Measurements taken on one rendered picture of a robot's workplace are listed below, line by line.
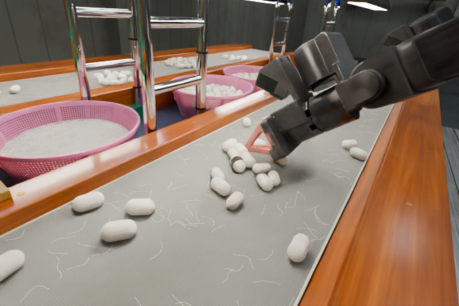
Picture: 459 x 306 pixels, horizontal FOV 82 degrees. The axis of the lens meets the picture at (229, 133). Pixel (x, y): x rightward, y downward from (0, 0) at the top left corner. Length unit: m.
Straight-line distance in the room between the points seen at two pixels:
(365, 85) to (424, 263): 0.20
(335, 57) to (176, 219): 0.30
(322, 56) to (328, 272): 0.27
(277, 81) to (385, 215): 0.23
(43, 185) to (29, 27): 2.22
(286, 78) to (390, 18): 7.46
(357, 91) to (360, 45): 7.56
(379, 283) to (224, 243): 0.16
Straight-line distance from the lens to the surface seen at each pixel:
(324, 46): 0.40
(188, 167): 0.46
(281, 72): 0.41
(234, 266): 0.32
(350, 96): 0.34
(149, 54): 0.49
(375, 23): 7.86
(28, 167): 0.51
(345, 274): 0.31
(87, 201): 0.39
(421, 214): 0.44
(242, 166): 0.44
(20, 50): 2.57
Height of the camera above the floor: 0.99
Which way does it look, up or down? 25 degrees down
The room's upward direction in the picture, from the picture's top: 5 degrees clockwise
